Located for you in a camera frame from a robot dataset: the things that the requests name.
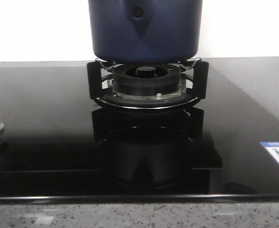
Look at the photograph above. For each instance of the dark blue cooking pot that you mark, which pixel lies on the dark blue cooking pot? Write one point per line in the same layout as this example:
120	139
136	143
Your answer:
145	31

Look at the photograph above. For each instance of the black glass cooktop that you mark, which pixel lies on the black glass cooktop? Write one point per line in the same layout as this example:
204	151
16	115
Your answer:
58	146

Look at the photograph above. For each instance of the black pot support grate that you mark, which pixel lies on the black pot support grate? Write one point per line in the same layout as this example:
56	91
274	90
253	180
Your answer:
100	81

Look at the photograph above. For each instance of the black gas burner head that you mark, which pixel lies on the black gas burner head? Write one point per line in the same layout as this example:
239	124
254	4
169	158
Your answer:
138	82

